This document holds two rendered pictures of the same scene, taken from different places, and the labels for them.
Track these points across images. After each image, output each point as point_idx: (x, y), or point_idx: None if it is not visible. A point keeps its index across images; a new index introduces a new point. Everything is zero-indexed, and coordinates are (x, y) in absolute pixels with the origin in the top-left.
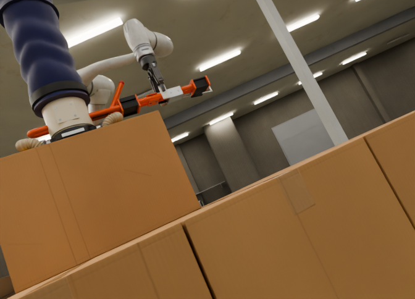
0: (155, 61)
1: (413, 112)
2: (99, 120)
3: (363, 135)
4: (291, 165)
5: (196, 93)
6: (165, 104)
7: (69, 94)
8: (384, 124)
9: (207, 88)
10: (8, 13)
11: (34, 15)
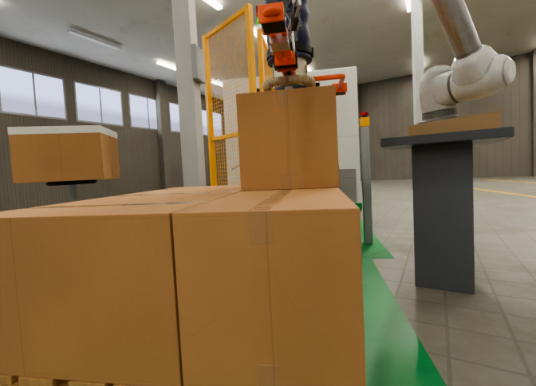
0: None
1: (36, 206)
2: None
3: (76, 201)
4: (218, 204)
5: (281, 29)
6: (293, 50)
7: (271, 61)
8: (52, 210)
9: (273, 21)
10: None
11: None
